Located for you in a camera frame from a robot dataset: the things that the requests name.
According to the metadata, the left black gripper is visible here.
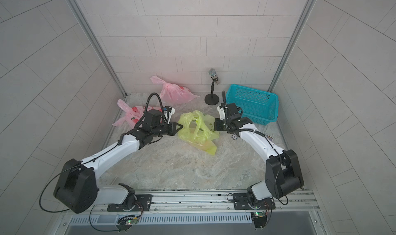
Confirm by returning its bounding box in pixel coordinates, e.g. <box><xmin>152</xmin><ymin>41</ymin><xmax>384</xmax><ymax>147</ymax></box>
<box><xmin>151</xmin><ymin>121</ymin><xmax>184</xmax><ymax>138</ymax></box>

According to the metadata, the yellow-green plastic bag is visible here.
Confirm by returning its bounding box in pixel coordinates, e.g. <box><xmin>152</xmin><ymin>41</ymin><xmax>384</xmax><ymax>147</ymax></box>
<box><xmin>177</xmin><ymin>110</ymin><xmax>220</xmax><ymax>156</ymax></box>

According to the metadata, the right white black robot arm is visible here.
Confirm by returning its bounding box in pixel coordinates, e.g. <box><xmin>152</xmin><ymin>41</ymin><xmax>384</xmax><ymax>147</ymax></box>
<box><xmin>214</xmin><ymin>92</ymin><xmax>304</xmax><ymax>209</ymax></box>

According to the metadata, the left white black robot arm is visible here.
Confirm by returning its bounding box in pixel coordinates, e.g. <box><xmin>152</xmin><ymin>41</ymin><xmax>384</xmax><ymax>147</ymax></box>
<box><xmin>53</xmin><ymin>105</ymin><xmax>183</xmax><ymax>214</ymax></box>

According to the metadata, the plain pink plastic bag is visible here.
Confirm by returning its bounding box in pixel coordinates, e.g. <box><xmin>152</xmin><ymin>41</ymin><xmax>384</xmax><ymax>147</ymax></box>
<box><xmin>151</xmin><ymin>76</ymin><xmax>199</xmax><ymax>105</ymax></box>

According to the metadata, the pink strawberry print plastic bag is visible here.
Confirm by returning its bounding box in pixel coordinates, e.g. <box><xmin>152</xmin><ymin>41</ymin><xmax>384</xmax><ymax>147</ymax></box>
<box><xmin>112</xmin><ymin>99</ymin><xmax>145</xmax><ymax>129</ymax></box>

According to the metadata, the microphone on black stand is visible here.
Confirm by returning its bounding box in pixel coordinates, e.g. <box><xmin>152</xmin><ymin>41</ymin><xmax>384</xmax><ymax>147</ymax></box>
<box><xmin>204</xmin><ymin>68</ymin><xmax>219</xmax><ymax>106</ymax></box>

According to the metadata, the teal plastic basket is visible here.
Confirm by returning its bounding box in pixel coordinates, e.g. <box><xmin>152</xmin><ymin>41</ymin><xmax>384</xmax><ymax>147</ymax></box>
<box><xmin>226</xmin><ymin>84</ymin><xmax>279</xmax><ymax>126</ymax></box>

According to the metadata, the small printed card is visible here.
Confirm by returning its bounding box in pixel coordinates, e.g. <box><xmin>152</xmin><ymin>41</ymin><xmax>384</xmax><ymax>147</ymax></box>
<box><xmin>266</xmin><ymin>135</ymin><xmax>273</xmax><ymax>142</ymax></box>

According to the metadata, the right circuit board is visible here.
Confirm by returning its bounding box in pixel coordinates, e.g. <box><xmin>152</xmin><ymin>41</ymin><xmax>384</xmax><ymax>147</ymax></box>
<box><xmin>251</xmin><ymin>212</ymin><xmax>268</xmax><ymax>230</ymax></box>

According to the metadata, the circuit board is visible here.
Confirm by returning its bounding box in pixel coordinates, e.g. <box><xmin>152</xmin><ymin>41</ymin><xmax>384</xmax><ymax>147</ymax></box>
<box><xmin>116</xmin><ymin>215</ymin><xmax>140</xmax><ymax>232</ymax></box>
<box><xmin>251</xmin><ymin>212</ymin><xmax>268</xmax><ymax>230</ymax></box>

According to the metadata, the left circuit board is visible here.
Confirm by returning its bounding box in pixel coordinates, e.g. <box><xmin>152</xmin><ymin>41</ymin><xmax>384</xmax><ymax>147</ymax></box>
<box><xmin>116</xmin><ymin>215</ymin><xmax>140</xmax><ymax>232</ymax></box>

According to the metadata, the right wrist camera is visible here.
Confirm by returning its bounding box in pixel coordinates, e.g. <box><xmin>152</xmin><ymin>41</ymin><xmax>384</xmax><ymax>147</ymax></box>
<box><xmin>217</xmin><ymin>106</ymin><xmax>225</xmax><ymax>120</ymax></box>

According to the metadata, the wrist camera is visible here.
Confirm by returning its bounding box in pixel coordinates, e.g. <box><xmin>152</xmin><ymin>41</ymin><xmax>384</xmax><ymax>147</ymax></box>
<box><xmin>217</xmin><ymin>106</ymin><xmax>225</xmax><ymax>120</ymax></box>
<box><xmin>164</xmin><ymin>106</ymin><xmax>175</xmax><ymax>115</ymax></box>

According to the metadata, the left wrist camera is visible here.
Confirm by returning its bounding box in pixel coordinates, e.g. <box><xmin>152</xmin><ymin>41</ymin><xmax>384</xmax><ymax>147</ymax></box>
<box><xmin>164</xmin><ymin>106</ymin><xmax>175</xmax><ymax>115</ymax></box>

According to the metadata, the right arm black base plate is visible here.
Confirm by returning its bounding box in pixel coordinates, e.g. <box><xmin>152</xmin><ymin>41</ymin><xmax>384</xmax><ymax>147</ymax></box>
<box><xmin>233</xmin><ymin>192</ymin><xmax>276</xmax><ymax>211</ymax></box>

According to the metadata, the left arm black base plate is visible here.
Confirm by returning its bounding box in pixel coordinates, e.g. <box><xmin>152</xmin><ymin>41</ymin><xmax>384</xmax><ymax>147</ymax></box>
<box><xmin>107</xmin><ymin>194</ymin><xmax>153</xmax><ymax>212</ymax></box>

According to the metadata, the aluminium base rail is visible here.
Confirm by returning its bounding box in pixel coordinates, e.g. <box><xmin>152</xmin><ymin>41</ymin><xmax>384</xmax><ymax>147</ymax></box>
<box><xmin>60</xmin><ymin>190</ymin><xmax>320</xmax><ymax>216</ymax></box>

